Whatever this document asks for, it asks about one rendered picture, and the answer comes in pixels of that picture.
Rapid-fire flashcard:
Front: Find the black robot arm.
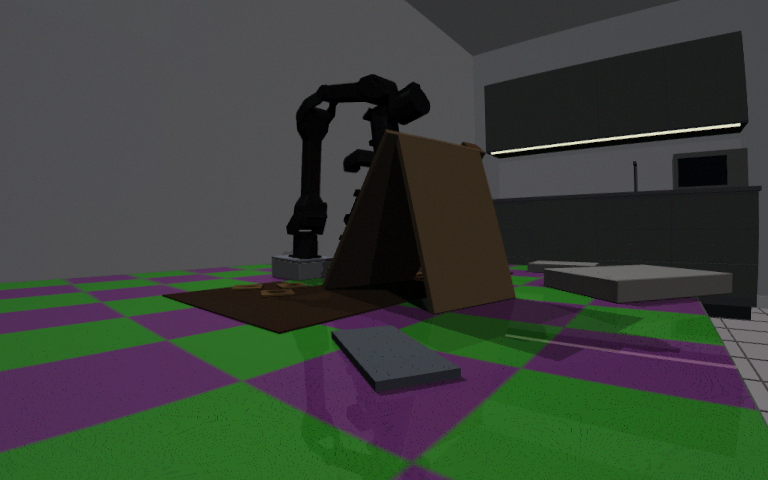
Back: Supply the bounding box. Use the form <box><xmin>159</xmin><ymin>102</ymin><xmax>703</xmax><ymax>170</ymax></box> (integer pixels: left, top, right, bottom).
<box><xmin>286</xmin><ymin>74</ymin><xmax>430</xmax><ymax>259</ymax></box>

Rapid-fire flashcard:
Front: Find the brown a-frame board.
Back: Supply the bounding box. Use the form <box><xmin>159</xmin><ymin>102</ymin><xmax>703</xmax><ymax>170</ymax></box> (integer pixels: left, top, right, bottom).
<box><xmin>321</xmin><ymin>130</ymin><xmax>516</xmax><ymax>314</ymax></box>

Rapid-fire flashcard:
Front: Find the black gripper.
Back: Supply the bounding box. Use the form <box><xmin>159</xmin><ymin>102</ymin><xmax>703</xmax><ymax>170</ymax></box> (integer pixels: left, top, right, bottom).
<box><xmin>343</xmin><ymin>128</ymin><xmax>399</xmax><ymax>172</ymax></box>

